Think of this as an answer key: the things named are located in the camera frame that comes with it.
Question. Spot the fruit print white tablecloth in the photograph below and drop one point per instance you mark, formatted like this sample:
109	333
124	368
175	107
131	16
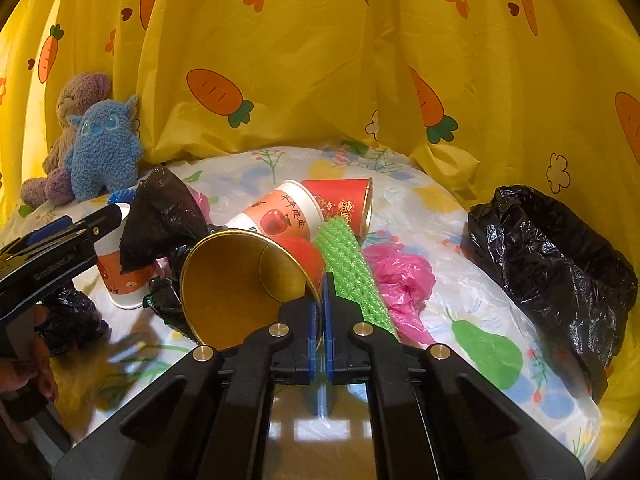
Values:
480	305

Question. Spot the green foam net sleeve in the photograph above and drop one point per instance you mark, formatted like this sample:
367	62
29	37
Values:
345	260

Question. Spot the white apple print paper cup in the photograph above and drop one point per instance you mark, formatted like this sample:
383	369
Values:
280	210

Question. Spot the red paper cup gold inside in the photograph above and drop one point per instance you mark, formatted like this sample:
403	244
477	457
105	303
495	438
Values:
335	195
225	285

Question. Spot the pink plastic bag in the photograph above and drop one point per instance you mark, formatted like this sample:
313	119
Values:
400	280

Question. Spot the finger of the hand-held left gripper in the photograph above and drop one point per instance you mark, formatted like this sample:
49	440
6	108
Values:
100	237
55	230

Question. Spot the black trash bag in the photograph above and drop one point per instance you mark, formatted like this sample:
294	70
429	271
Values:
550	270

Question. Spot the blue foam net sleeve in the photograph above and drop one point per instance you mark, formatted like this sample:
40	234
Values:
122	194

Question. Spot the yellow carrot print curtain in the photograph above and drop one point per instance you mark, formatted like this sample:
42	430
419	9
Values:
320	60

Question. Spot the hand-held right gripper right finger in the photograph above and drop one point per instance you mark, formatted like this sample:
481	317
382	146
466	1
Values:
330	310

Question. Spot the purple teddy bear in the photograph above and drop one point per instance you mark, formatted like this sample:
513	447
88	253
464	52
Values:
80	92

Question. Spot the person's left hand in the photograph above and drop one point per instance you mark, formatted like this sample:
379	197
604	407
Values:
42	360

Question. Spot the small pink plastic scrap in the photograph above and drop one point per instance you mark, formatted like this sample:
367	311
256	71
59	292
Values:
200	205

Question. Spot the black plastic bag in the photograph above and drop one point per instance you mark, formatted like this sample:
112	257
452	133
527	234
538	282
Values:
75	320
165	305
160	210

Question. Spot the white orange paper cup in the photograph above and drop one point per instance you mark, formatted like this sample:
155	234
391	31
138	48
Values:
120	285

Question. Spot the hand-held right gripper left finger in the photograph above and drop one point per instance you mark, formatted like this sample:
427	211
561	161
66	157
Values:
314	355

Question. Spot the blue plush monster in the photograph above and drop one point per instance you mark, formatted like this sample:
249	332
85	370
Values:
102	155

